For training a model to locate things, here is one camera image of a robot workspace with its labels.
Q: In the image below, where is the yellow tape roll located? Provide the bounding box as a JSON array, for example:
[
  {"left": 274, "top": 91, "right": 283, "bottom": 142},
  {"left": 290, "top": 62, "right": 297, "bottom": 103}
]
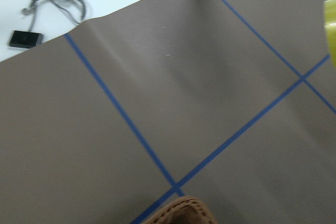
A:
[{"left": 323, "top": 0, "right": 336, "bottom": 67}]

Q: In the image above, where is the small black device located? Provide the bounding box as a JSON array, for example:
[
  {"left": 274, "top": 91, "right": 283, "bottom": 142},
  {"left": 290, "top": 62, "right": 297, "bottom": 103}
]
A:
[{"left": 8, "top": 30, "right": 43, "bottom": 49}]

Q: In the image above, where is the brown wicker basket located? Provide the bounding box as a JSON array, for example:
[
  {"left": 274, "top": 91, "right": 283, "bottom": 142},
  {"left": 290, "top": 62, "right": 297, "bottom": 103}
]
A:
[{"left": 143, "top": 196, "right": 218, "bottom": 224}]

